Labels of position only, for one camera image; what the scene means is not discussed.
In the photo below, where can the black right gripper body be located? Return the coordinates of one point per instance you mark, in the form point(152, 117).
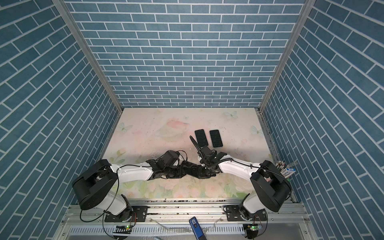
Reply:
point(204, 171)

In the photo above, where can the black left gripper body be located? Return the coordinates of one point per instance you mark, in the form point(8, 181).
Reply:
point(174, 172)

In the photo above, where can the blue phone black screen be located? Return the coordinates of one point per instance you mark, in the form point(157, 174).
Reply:
point(201, 138)

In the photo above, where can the white phone black screen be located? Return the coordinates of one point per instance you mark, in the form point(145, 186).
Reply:
point(216, 139)

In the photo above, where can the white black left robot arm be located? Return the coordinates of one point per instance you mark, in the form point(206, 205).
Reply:
point(93, 188)

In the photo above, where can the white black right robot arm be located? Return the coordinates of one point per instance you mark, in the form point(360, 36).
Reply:
point(272, 189)

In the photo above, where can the blue handheld device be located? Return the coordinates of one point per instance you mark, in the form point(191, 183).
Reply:
point(197, 230)

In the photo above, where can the aluminium corner post right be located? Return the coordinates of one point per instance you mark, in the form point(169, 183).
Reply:
point(304, 14)

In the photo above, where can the aluminium corner post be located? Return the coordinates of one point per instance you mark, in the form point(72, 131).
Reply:
point(304, 14)
point(77, 34)

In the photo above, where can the aluminium corner post left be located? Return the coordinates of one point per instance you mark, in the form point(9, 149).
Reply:
point(77, 34)

